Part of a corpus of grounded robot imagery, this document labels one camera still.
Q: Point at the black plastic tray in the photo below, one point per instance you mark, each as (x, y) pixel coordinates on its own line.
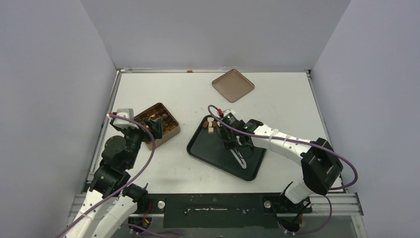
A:
(209, 148)

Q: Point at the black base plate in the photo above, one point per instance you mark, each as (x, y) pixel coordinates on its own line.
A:
(219, 210)

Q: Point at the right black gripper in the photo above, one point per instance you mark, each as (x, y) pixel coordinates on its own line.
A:
(230, 141)

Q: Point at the gold chocolate box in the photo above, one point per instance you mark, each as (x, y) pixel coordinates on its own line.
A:
(170, 126)

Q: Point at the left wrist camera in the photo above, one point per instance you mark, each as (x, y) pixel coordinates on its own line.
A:
(122, 118)

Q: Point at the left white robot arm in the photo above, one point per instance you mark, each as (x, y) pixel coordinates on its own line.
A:
(112, 195)

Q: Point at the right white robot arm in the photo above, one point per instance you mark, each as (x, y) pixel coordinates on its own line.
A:
(320, 167)

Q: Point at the metal tongs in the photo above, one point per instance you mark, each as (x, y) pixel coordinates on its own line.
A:
(239, 158)

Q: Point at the brown box lid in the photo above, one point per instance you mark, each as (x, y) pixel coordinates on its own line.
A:
(233, 85)

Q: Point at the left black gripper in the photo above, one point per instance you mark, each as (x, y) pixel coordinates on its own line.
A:
(155, 126)

